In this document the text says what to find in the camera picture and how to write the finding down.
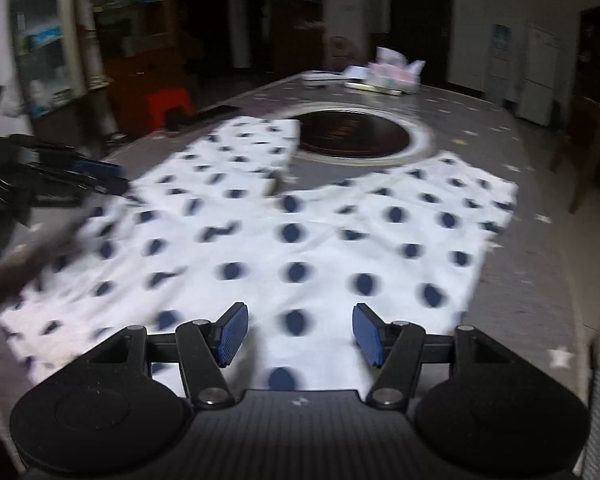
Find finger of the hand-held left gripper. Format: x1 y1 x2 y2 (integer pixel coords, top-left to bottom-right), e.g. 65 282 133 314
24 165 131 196
10 134 127 179

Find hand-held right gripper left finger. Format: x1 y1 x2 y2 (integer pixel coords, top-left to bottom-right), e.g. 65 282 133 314
80 302 249 409

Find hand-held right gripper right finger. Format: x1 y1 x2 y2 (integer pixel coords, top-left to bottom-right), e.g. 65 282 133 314
352 302 520 409

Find white blue polka dot pants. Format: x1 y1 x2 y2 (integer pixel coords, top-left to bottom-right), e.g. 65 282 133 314
0 116 520 392

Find person's left forearm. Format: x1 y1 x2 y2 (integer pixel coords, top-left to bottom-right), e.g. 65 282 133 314
0 207 93 313

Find red plastic stool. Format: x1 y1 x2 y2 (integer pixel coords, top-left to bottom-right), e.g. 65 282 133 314
145 87 196 133

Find white framed glass display cabinet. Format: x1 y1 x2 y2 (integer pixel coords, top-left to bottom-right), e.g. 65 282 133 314
7 0 90 117

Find wooden glass front cabinet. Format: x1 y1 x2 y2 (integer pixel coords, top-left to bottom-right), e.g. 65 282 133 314
80 0 187 133

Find round black built-in hotplate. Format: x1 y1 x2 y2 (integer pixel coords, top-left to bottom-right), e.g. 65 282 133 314
287 102 438 166

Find grey star print tablecloth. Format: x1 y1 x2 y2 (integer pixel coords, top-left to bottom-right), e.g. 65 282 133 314
0 70 597 480

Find white paper sheets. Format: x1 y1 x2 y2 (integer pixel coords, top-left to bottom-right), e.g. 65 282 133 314
302 65 381 90

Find yellowish notepad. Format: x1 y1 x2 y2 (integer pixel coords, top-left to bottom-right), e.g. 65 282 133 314
344 80 403 96

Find wooden open shelf unit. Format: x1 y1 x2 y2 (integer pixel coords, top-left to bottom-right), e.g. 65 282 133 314
270 0 327 77

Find pink white tissue pack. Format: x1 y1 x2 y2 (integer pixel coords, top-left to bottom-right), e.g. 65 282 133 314
367 47 427 96

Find round brown object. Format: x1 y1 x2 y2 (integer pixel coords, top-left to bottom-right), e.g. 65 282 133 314
329 35 355 60

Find white water dispenser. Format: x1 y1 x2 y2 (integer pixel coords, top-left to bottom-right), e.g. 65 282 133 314
486 24 512 107

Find wooden side table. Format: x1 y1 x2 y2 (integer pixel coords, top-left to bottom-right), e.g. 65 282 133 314
550 94 600 216

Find white refrigerator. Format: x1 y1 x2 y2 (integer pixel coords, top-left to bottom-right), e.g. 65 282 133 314
517 22 562 127

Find dark wooden door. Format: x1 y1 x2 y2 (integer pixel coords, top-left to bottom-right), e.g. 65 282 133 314
389 0 454 87

